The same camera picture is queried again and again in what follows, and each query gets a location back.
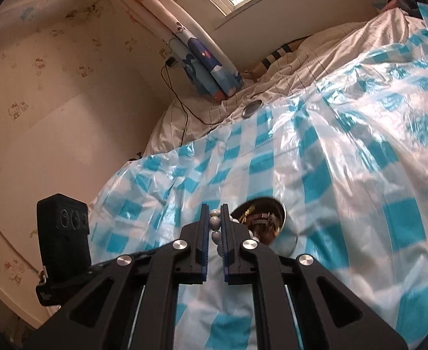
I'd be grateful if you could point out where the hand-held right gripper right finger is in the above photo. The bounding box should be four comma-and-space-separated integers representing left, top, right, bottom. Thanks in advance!
220, 204, 408, 350

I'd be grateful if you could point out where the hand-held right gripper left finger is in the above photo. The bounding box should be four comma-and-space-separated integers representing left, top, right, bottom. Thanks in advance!
22, 203, 211, 350

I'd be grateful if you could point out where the white bead bracelet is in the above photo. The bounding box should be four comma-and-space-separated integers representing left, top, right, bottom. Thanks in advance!
207, 208, 261, 260

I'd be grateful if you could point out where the round metal tin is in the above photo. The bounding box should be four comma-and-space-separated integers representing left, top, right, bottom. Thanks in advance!
232, 197, 299, 256

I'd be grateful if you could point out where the white board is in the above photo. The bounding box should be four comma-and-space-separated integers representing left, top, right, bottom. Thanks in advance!
0, 91, 171, 330

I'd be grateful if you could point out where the round metal lid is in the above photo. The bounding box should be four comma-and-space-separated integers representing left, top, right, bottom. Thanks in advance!
241, 99, 264, 118

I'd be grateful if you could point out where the blue white checkered plastic sheet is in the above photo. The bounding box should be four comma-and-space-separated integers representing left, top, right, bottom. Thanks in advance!
88, 2, 428, 350

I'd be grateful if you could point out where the pink cartoon print curtain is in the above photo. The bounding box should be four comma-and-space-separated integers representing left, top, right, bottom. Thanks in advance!
105, 0, 244, 103

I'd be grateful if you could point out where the striped pillow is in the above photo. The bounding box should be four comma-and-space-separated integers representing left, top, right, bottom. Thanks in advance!
243, 38, 314, 81

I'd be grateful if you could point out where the white headboard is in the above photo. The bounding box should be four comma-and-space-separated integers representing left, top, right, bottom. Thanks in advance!
208, 0, 387, 78

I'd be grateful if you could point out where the translucent plastic box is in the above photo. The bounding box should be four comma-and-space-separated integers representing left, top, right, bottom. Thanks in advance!
0, 0, 77, 38

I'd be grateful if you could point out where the black cable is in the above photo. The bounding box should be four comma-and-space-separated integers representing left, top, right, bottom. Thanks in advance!
161, 66, 219, 144

